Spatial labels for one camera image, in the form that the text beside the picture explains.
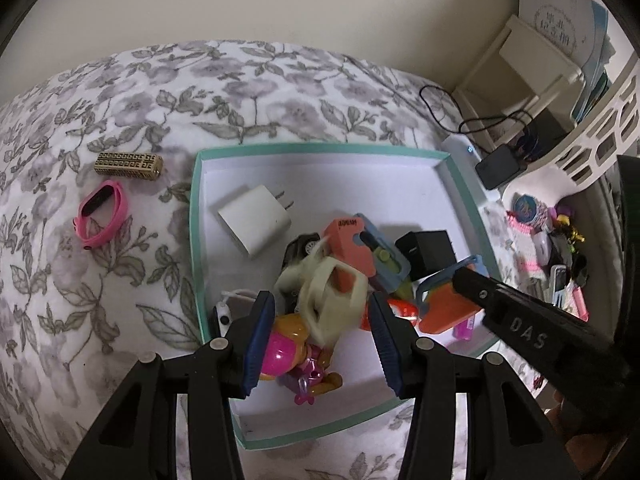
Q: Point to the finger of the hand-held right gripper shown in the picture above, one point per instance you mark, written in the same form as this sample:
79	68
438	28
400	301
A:
475	287

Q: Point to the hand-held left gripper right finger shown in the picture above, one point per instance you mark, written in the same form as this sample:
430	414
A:
384	342

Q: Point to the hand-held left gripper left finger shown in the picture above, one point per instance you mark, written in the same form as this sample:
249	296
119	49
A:
257	340

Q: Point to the pink doll toy figure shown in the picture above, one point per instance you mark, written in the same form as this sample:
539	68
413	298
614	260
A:
281	355

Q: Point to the light blue toy frame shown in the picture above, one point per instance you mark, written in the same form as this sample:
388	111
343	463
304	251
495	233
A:
445	276
395	262

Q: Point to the red orange toy piece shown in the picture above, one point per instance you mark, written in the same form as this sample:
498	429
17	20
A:
405	310

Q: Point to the pink tube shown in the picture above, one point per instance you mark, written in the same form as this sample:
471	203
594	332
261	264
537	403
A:
465	329

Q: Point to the white smartwatch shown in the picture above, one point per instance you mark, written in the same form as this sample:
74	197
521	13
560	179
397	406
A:
223	312

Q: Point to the black cube adapter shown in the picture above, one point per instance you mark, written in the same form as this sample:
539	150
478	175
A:
427	252

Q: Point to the cream plastic toy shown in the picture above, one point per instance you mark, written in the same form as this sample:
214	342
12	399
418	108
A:
325	292

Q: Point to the orange and blue toy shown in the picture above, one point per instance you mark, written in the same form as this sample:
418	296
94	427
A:
345	245

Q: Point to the white charger adapter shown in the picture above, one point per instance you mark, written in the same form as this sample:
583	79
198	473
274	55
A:
255	220

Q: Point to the teal cardboard box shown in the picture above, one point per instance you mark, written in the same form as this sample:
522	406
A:
325	175

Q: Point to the person's right hand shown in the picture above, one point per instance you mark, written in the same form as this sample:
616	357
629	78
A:
585	445

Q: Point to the pink knitted cloth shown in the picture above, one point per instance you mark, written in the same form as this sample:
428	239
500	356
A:
525	255

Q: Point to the pile of small toys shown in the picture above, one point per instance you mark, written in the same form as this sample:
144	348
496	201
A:
567	255

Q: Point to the round blue patterned coaster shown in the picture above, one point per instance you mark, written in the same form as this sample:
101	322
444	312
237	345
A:
530	208

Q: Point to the black power bank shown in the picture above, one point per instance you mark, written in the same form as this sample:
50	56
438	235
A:
497	167

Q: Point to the white power strip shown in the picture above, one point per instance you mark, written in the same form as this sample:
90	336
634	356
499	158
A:
465	160

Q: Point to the black speaker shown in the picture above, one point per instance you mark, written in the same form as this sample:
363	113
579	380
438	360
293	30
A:
546	132

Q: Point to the cream plastic basket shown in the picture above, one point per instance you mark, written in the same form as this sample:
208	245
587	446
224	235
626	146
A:
590	135

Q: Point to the pink fitness band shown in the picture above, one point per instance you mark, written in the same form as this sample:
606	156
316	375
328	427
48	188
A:
117	205

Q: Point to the gold patterned case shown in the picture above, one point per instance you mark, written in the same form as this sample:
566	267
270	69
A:
129	165

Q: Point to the cream shelf unit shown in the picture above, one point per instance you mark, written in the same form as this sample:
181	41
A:
520	65

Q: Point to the floral blanket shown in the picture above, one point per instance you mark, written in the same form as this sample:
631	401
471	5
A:
125	100

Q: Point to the white and blue paper booklet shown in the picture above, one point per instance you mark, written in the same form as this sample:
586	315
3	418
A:
560	15

